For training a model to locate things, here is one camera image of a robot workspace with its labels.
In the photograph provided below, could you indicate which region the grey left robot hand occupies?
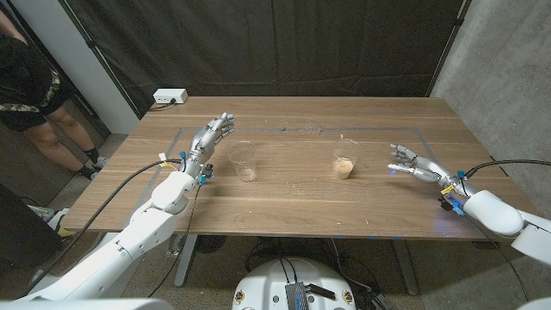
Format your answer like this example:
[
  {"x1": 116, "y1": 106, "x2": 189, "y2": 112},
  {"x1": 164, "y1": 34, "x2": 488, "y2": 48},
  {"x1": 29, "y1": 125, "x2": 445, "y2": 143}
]
[{"x1": 184, "y1": 112, "x2": 236, "y2": 177}]

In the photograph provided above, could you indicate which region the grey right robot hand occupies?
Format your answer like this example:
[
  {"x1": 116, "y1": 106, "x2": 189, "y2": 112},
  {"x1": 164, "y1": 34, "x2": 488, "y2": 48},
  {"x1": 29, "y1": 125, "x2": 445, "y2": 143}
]
[{"x1": 387, "y1": 143, "x2": 457, "y2": 189}]

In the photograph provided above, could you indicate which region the clear plastic cup with sugar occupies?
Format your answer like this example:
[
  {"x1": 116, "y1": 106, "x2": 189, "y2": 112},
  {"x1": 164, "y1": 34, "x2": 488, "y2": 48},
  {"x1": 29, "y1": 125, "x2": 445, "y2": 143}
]
[{"x1": 331, "y1": 138, "x2": 362, "y2": 181}]

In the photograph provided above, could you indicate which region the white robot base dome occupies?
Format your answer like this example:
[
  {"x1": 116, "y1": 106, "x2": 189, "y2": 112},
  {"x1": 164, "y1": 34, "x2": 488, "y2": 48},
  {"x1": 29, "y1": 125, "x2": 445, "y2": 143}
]
[{"x1": 231, "y1": 257, "x2": 357, "y2": 310}]

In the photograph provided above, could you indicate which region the black bar on robot base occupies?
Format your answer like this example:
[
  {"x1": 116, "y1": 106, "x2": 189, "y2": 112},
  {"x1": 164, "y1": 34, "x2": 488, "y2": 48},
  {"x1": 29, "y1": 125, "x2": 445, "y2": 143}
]
[{"x1": 307, "y1": 283, "x2": 337, "y2": 301}]

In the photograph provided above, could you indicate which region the white power strip box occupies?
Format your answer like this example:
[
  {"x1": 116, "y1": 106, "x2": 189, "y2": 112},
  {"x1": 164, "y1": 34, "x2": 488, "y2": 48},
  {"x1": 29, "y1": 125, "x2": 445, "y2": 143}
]
[{"x1": 152, "y1": 88, "x2": 189, "y2": 105}]

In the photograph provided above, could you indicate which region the grey metal table leg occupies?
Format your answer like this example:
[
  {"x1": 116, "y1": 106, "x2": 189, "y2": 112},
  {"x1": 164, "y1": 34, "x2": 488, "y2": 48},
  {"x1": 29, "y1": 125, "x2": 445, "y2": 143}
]
[
  {"x1": 174, "y1": 234, "x2": 199, "y2": 288},
  {"x1": 391, "y1": 239, "x2": 419, "y2": 296}
]

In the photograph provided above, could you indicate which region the black round floor object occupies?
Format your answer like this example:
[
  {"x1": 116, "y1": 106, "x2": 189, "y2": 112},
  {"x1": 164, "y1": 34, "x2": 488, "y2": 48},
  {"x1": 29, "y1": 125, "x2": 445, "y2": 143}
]
[{"x1": 195, "y1": 235, "x2": 227, "y2": 255}]

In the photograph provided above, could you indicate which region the person in black camo shorts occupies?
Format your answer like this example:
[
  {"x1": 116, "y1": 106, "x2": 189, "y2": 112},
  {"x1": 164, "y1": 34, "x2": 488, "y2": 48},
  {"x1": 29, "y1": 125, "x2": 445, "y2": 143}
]
[{"x1": 0, "y1": 8, "x2": 109, "y2": 181}]

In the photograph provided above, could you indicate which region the grey finned electronics box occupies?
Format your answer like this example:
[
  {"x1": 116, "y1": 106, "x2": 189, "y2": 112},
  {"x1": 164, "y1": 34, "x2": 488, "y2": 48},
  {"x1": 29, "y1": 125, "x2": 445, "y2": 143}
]
[{"x1": 284, "y1": 282, "x2": 310, "y2": 310}]

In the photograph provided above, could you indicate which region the large black bulky object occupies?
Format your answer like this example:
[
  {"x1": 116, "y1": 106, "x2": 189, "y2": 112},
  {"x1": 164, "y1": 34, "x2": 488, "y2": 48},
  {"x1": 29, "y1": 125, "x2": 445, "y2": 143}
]
[{"x1": 0, "y1": 183, "x2": 64, "y2": 276}]

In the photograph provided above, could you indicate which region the white robot torso edge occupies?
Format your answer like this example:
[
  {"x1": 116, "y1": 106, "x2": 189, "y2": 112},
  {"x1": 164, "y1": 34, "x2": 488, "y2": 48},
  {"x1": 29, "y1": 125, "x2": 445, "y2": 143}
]
[{"x1": 0, "y1": 298, "x2": 176, "y2": 310}]

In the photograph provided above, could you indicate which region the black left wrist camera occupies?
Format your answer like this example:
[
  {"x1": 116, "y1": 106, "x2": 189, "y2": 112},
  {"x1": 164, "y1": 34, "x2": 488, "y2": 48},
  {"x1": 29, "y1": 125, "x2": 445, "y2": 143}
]
[{"x1": 197, "y1": 163, "x2": 215, "y2": 186}]

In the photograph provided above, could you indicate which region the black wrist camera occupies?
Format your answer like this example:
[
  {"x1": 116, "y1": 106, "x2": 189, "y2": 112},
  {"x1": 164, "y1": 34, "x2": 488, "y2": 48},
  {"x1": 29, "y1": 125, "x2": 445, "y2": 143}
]
[
  {"x1": 197, "y1": 163, "x2": 215, "y2": 186},
  {"x1": 438, "y1": 195, "x2": 467, "y2": 217}
]

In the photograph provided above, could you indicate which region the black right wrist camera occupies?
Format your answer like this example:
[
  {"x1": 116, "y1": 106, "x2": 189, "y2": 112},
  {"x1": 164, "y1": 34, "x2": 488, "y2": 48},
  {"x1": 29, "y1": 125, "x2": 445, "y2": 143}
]
[{"x1": 438, "y1": 195, "x2": 467, "y2": 217}]

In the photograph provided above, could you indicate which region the black power strip cable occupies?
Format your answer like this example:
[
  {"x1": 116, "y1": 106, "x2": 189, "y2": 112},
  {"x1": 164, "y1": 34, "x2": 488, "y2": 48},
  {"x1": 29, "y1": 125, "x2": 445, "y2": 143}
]
[{"x1": 148, "y1": 98, "x2": 176, "y2": 112}]

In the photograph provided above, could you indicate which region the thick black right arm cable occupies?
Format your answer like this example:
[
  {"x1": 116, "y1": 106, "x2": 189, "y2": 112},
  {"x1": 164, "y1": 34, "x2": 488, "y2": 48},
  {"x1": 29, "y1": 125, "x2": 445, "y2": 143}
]
[{"x1": 463, "y1": 158, "x2": 551, "y2": 180}]

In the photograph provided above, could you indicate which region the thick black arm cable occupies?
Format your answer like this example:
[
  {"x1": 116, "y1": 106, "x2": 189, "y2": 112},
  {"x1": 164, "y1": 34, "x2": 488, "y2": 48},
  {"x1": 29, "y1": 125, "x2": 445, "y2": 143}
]
[
  {"x1": 463, "y1": 158, "x2": 551, "y2": 180},
  {"x1": 25, "y1": 158, "x2": 184, "y2": 294}
]

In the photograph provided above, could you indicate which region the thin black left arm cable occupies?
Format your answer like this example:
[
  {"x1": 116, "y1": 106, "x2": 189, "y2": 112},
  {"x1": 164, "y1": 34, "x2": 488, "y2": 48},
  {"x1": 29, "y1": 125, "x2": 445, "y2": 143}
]
[{"x1": 148, "y1": 183, "x2": 203, "y2": 299}]

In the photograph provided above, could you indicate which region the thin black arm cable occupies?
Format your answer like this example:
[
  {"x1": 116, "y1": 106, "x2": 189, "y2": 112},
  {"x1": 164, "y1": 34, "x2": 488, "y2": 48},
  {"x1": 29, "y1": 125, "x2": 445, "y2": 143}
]
[
  {"x1": 467, "y1": 214, "x2": 531, "y2": 302},
  {"x1": 148, "y1": 183, "x2": 203, "y2": 299}
]

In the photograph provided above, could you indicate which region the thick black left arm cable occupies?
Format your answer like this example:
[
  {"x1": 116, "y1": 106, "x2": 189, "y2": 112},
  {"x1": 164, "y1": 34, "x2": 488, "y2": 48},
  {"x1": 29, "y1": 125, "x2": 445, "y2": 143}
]
[{"x1": 25, "y1": 158, "x2": 184, "y2": 294}]

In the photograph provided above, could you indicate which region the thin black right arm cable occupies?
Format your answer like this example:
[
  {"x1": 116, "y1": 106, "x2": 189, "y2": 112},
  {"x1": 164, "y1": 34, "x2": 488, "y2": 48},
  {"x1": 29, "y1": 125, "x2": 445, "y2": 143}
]
[{"x1": 467, "y1": 214, "x2": 531, "y2": 302}]

